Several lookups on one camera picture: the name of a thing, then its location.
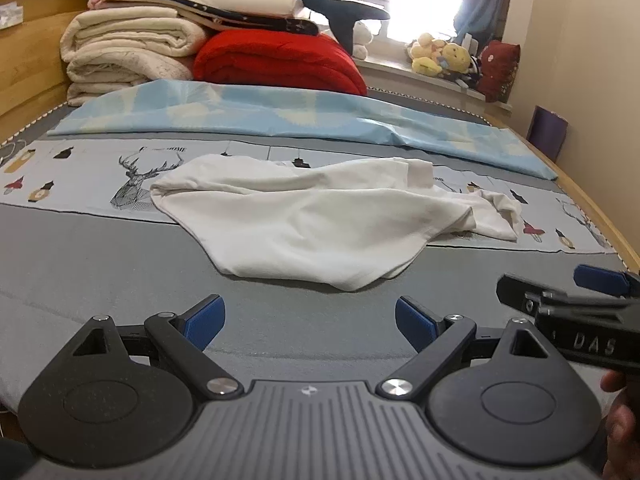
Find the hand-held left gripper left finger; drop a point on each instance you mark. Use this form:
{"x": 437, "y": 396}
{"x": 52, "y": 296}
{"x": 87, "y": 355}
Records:
{"x": 207, "y": 317}

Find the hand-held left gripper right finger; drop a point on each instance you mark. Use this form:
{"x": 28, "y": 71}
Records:
{"x": 412, "y": 322}

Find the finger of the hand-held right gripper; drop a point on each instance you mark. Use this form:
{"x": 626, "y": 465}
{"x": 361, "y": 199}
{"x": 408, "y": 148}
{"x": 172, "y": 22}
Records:
{"x": 515, "y": 292}
{"x": 600, "y": 277}

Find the white garment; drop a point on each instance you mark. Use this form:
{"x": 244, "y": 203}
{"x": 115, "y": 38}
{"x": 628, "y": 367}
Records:
{"x": 310, "y": 220}

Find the person's right hand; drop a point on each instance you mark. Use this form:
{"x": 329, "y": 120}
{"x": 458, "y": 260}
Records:
{"x": 622, "y": 425}

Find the grey printed bed sheet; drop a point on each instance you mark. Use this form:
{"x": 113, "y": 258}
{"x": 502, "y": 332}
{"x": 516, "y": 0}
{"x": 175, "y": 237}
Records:
{"x": 100, "y": 260}

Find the purple board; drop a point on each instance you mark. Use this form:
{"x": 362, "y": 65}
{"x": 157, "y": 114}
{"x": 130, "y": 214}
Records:
{"x": 547, "y": 132}

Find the light blue patterned sheet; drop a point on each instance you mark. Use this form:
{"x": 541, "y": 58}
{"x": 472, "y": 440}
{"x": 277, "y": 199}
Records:
{"x": 250, "y": 110}

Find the red cushion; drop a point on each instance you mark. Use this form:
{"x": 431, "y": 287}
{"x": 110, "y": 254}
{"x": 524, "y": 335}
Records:
{"x": 500, "y": 70}

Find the windowsill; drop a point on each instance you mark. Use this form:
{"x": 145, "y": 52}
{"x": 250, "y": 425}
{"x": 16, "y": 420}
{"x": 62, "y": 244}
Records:
{"x": 395, "y": 72}

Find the pale yellow plush toy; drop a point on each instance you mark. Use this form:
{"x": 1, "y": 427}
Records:
{"x": 425, "y": 55}

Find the white quilted folded blanket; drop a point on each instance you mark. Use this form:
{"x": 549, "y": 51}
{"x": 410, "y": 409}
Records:
{"x": 120, "y": 77}

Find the red folded blanket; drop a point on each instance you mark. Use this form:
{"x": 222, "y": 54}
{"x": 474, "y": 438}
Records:
{"x": 280, "y": 60}

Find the white plush bear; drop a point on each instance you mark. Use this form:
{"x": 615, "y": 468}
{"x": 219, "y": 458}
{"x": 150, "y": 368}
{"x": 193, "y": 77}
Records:
{"x": 362, "y": 40}

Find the cream folded blanket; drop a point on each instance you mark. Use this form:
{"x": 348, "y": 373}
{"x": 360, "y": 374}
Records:
{"x": 130, "y": 32}

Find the dark patterned folded quilt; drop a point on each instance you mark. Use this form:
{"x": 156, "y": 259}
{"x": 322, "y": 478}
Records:
{"x": 260, "y": 22}

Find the wooden headboard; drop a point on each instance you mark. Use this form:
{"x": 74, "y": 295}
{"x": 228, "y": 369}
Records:
{"x": 35, "y": 70}

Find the white folded duvet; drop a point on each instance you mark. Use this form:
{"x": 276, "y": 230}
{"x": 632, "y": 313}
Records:
{"x": 240, "y": 0}

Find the dark teal shark plush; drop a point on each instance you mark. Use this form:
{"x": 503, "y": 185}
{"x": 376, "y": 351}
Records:
{"x": 310, "y": 0}

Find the wooden bed frame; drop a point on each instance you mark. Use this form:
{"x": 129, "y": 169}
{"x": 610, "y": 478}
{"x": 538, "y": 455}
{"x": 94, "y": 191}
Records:
{"x": 585, "y": 200}

